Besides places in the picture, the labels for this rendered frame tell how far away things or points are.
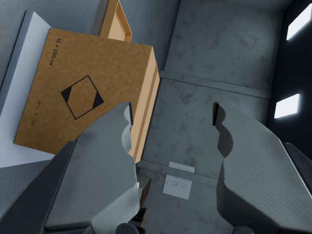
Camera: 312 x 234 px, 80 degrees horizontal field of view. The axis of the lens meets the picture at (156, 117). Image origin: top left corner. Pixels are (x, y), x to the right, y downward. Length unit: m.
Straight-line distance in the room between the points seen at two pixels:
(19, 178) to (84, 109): 0.29
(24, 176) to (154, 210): 7.97
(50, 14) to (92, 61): 0.19
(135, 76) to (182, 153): 7.70
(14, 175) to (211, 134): 7.90
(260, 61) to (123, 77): 9.35
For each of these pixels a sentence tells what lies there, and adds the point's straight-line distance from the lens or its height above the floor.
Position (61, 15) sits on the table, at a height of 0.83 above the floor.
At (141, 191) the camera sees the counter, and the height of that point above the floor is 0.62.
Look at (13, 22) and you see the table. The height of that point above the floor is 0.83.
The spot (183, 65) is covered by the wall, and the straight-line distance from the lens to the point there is 8.87.
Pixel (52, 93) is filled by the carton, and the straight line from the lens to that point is 0.52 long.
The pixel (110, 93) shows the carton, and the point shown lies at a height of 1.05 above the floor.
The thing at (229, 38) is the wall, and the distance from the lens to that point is 9.78.
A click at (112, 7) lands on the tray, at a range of 0.91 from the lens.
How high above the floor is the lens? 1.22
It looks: 7 degrees down
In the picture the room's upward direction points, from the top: 103 degrees clockwise
